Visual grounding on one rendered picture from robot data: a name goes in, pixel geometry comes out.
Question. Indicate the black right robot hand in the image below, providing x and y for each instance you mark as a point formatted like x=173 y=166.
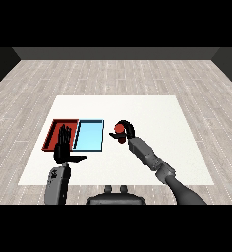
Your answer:
x=130 y=129

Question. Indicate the small red can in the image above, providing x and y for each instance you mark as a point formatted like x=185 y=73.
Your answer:
x=120 y=129

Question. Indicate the red shallow open box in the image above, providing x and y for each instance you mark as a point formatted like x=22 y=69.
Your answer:
x=54 y=133

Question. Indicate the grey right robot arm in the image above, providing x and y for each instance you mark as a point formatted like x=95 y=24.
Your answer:
x=157 y=167

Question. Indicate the dark grey robot body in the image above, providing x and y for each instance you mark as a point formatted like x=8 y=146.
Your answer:
x=115 y=197

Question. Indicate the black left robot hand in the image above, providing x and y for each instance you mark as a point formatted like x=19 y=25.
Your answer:
x=62 y=151

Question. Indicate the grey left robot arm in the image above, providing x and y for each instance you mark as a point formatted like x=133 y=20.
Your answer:
x=56 y=185

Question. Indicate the light blue shallow open box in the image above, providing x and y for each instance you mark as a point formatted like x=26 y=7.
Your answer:
x=89 y=135

